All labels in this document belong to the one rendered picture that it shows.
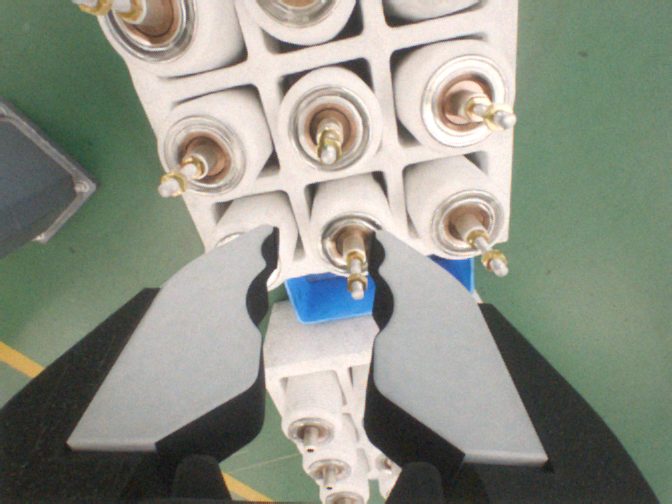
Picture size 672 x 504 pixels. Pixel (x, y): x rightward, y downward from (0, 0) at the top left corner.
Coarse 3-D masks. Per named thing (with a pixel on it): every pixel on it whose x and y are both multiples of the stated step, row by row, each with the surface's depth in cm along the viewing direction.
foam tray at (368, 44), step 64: (512, 0) 31; (128, 64) 35; (256, 64) 34; (320, 64) 34; (384, 64) 34; (512, 64) 34; (384, 128) 37; (512, 128) 37; (256, 192) 41; (384, 192) 48
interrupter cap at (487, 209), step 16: (464, 192) 33; (480, 192) 33; (448, 208) 34; (464, 208) 34; (480, 208) 34; (496, 208) 34; (432, 224) 35; (448, 224) 35; (496, 224) 35; (432, 240) 36; (448, 240) 36; (464, 256) 37
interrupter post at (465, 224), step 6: (462, 216) 35; (468, 216) 34; (474, 216) 35; (456, 222) 35; (462, 222) 34; (468, 222) 33; (474, 222) 33; (456, 228) 35; (462, 228) 34; (468, 228) 33; (474, 228) 32; (480, 228) 32; (462, 234) 33; (468, 234) 33
